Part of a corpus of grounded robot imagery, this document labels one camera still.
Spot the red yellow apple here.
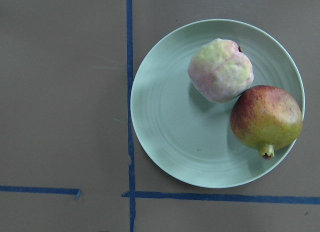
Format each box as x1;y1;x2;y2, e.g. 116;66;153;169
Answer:
230;85;303;159

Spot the green pink peach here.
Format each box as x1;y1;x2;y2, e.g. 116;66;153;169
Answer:
187;38;254;103

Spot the green plate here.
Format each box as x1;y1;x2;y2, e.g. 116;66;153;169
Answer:
130;19;305;189

